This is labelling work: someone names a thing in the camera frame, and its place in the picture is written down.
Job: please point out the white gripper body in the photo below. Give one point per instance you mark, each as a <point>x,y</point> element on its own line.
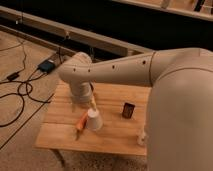
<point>81,93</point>

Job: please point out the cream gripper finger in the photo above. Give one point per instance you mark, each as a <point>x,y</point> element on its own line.
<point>73,105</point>
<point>93,104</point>

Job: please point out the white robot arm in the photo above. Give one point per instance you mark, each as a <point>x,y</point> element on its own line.
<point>179,117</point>

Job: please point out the dark brown eraser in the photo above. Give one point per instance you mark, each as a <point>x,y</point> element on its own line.
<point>128,110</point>

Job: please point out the orange carrot toy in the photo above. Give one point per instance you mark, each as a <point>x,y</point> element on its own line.
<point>81,125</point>

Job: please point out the wooden table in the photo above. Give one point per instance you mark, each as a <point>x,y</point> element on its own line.
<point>114,127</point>

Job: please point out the blue power adapter box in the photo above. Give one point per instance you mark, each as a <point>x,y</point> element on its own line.
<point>46,66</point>

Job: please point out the white squeeze bottle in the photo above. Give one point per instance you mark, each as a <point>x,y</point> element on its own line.
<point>142,136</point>

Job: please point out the metal table leg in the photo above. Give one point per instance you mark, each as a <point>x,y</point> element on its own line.
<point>59,156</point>

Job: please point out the small black power brick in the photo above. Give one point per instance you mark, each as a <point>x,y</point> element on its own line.
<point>13,76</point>

